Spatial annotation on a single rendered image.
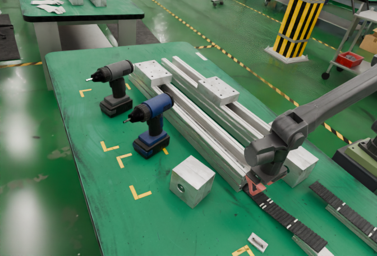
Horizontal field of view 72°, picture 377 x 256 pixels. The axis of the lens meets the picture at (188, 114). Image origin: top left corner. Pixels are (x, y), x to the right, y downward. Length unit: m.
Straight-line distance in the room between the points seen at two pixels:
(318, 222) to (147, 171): 0.57
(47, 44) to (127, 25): 0.67
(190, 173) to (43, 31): 1.85
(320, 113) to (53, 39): 2.08
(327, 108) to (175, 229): 0.53
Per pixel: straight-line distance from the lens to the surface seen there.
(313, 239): 0.88
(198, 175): 0.80
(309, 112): 0.74
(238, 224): 0.85
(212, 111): 1.17
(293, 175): 0.99
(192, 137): 1.00
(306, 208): 0.99
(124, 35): 2.52
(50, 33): 2.40
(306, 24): 4.14
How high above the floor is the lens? 1.48
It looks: 37 degrees down
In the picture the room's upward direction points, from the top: 10 degrees clockwise
